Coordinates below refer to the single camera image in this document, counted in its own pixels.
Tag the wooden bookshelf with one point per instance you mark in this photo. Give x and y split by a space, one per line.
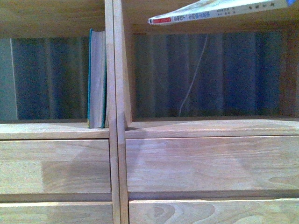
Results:
233 170

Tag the teal hardcover comic book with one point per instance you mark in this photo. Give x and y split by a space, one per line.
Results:
97 80

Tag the white paperback red spine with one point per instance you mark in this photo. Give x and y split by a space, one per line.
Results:
207 9

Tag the dark blue curtain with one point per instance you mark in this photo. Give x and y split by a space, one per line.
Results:
175 75

